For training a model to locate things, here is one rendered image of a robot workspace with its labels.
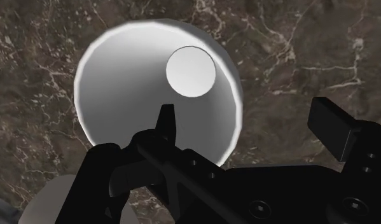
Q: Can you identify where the pale beige round object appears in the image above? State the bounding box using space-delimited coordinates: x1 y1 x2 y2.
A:
18 174 141 224

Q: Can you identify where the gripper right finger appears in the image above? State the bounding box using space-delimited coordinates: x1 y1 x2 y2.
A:
307 96 381 224

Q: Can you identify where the white cup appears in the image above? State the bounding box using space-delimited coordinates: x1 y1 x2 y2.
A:
73 18 244 168

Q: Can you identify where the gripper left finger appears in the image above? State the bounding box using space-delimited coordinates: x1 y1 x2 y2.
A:
55 104 240 224

